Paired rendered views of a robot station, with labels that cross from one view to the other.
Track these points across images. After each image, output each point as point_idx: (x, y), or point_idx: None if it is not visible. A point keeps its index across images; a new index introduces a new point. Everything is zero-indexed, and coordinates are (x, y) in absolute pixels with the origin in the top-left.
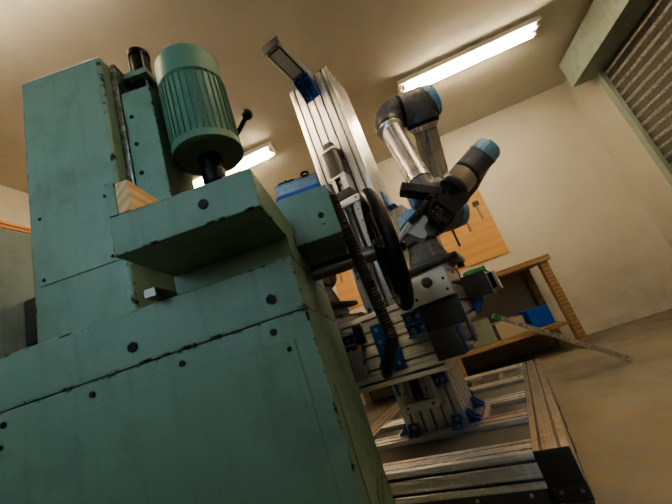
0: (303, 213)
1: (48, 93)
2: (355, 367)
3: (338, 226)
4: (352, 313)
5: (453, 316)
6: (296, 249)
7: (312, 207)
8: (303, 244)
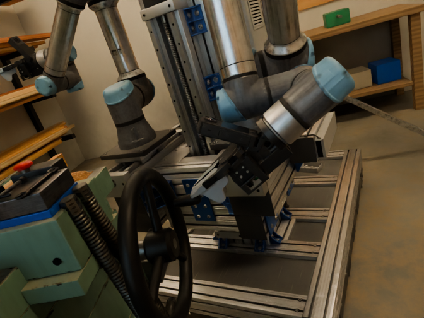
0: (32, 255)
1: None
2: (150, 274)
3: (79, 289)
4: (171, 136)
5: (261, 209)
6: (28, 312)
7: (43, 250)
8: (37, 303)
